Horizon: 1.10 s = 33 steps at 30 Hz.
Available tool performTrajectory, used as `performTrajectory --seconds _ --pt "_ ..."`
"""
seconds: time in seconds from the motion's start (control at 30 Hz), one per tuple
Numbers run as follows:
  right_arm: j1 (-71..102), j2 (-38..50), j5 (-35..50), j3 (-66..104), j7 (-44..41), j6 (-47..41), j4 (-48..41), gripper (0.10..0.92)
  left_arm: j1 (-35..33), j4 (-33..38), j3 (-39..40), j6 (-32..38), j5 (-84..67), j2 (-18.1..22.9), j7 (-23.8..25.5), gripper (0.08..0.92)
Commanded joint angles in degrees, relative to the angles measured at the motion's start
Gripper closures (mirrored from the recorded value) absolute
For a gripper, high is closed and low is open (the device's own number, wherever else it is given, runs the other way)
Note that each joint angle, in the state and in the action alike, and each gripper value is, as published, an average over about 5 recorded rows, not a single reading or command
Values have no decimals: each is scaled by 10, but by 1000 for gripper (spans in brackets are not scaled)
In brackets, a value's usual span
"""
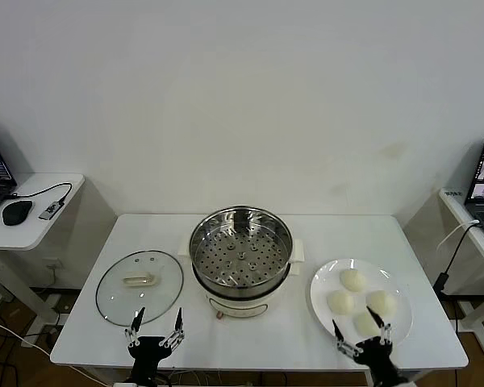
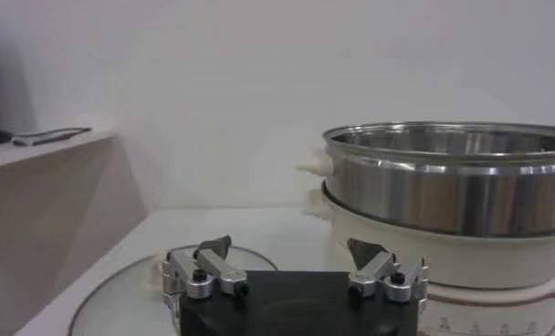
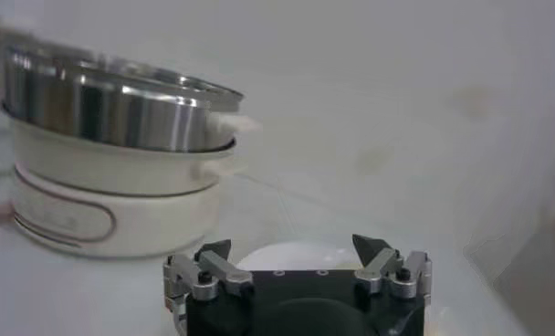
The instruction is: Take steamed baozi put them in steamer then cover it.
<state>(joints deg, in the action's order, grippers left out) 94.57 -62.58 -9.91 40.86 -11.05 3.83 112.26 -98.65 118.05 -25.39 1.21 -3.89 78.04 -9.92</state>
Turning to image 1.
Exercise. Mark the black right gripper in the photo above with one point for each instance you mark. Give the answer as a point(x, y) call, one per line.
point(374, 356)

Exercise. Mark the small printed sticker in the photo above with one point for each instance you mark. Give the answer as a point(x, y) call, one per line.
point(452, 193)

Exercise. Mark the white steamed baozi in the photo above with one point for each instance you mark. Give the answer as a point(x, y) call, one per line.
point(385, 300)
point(340, 302)
point(365, 324)
point(353, 280)

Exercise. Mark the round glass pot lid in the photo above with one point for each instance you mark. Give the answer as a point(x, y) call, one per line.
point(117, 298)

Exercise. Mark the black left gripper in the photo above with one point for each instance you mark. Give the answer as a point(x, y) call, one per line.
point(147, 350)

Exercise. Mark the grey usb hub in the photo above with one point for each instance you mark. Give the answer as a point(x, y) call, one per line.
point(50, 209)

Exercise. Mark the black computer mouse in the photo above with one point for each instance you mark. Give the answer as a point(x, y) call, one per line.
point(16, 213)

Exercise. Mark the perforated steel steamer basket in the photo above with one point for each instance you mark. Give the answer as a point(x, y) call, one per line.
point(242, 260)

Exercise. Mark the round white plate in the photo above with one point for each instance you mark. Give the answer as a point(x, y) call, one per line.
point(326, 282)

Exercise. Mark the white wall outlet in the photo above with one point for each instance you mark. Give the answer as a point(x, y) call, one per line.
point(54, 265)

